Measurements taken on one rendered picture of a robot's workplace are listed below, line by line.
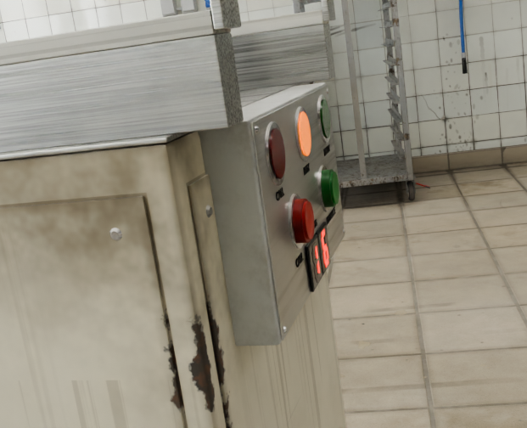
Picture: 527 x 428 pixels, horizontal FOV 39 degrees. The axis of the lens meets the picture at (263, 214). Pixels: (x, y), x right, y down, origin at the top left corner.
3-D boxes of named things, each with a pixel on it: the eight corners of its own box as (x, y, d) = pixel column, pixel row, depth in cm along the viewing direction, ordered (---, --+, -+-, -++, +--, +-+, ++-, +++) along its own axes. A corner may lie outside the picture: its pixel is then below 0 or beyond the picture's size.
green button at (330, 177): (314, 211, 60) (310, 174, 59) (322, 202, 62) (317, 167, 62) (334, 211, 59) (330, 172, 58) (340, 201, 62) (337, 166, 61)
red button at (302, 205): (284, 249, 50) (278, 205, 50) (294, 237, 53) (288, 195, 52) (307, 248, 50) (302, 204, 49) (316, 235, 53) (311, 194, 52)
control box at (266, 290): (229, 346, 47) (194, 126, 44) (309, 238, 69) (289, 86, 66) (286, 346, 46) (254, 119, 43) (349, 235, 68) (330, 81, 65)
